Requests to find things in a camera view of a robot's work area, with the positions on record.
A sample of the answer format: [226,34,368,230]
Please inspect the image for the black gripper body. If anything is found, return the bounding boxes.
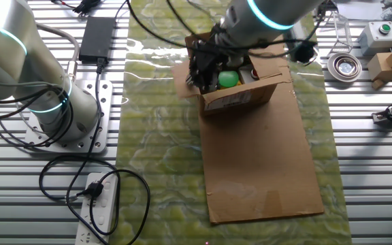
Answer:
[189,30,233,76]

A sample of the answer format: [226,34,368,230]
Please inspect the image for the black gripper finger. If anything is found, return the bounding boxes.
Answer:
[202,69,221,95]
[185,66,206,91]

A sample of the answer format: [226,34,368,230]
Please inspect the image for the brown cardboard box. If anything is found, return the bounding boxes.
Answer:
[171,31,294,116]

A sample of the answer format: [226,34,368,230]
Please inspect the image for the green mushroom button yellow box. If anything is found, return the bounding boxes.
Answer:
[216,69,243,90]

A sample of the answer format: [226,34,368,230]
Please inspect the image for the grey box red button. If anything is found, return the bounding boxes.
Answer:
[238,64,261,84]

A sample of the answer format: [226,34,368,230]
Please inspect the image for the open cardboard box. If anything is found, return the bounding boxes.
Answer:
[109,0,353,245]

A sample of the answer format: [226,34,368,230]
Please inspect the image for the grey box green button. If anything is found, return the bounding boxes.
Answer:
[357,20,392,57]

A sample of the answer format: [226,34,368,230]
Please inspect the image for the small cardboard box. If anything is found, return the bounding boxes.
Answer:
[367,50,392,91]

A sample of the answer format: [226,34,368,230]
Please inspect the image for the flat brown cardboard sheet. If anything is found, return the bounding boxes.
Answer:
[197,32,325,225]

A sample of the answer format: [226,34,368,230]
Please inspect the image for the black power adapter brick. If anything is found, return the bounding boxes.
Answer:
[78,16,117,65]

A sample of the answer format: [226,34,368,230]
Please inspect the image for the round steel bowl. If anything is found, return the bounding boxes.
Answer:
[327,52,363,84]

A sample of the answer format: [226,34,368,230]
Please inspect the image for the clear plastic stand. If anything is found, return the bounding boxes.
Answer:
[320,10,354,55]

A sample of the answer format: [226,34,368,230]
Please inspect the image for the grey paper sheet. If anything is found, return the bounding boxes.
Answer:
[335,0,386,21]

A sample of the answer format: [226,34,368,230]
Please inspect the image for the white power strip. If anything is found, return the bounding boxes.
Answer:
[74,171,120,245]

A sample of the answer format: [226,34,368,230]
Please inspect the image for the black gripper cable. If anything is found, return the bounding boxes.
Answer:
[126,0,319,55]

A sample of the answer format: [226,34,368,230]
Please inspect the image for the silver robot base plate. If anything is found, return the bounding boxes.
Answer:
[24,80,114,154]

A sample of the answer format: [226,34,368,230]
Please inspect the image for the black adapter mains cord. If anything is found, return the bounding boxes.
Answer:
[65,56,122,245]

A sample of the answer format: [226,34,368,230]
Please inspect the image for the grey robot cable with connector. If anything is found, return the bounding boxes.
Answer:
[34,22,81,82]

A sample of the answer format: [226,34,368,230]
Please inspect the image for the bundled thin black adapter cable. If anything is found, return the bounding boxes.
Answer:
[51,0,131,20]

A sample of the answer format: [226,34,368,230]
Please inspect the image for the black looped robot cables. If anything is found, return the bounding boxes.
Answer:
[0,76,76,149]

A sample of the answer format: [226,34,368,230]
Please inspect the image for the black plugged power cord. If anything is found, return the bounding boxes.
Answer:
[38,155,151,245]

